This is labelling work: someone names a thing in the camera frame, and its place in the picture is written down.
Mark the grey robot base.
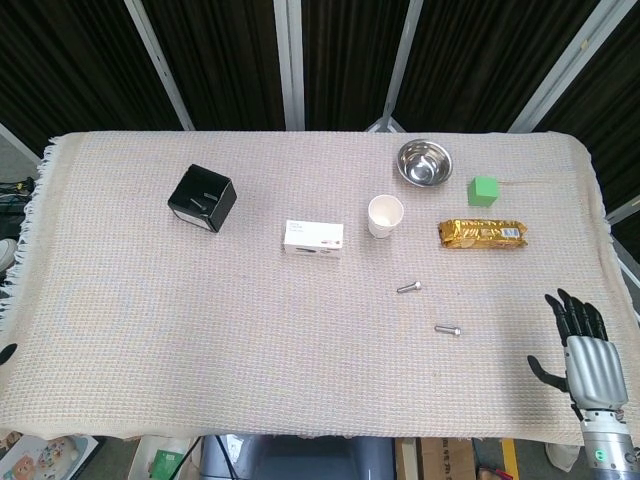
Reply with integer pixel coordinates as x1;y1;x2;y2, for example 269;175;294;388
199;433;397;480

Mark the white paper cup stack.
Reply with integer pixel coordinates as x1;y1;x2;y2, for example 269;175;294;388
367;194;405;240

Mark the white partition post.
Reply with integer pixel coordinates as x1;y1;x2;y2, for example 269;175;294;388
273;0;305;132
122;0;196;132
508;0;624;134
366;0;426;134

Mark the right robot hand grey black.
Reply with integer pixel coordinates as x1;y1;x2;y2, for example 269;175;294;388
526;288;630;421

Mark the white stapler box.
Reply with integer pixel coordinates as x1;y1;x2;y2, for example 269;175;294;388
281;219;345;257

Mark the black open cardboard box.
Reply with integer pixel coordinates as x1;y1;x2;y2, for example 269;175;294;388
166;163;238;234

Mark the green cube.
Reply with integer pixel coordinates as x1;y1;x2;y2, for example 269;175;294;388
466;175;500;207

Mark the stainless steel bowl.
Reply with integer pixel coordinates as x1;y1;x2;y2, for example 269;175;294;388
396;139;454;188

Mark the beige woven tablecloth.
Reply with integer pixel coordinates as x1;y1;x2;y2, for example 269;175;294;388
0;130;640;446

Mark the brown cardboard box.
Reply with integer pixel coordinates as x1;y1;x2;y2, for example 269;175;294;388
394;437;477;480

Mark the white metal frame bar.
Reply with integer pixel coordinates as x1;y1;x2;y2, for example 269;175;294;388
606;194;640;225
0;122;42;167

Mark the white shoe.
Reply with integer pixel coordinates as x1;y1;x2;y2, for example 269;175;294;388
0;238;20;274

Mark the gold foil biscuit pack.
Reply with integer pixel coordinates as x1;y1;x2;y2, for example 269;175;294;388
438;218;529;251

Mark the green packet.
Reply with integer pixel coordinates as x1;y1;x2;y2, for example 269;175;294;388
149;448;185;477

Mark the colourful printed box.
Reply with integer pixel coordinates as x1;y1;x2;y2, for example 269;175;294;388
0;433;100;480

